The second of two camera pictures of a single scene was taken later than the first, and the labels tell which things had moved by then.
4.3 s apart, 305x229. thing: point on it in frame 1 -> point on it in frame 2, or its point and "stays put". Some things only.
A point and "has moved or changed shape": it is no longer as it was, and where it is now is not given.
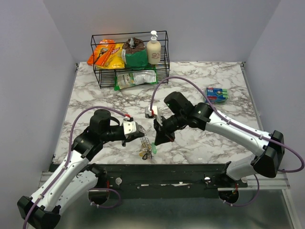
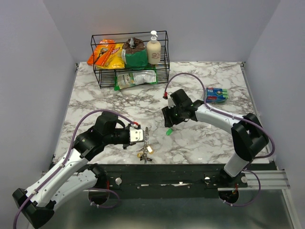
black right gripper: (163, 135) -> (167, 113)
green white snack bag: (125, 79) stays put
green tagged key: (154, 150) has moved or changed shape
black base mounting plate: (169, 181) stays put
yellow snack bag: (114, 60) stays put
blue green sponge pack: (216, 95) stays put
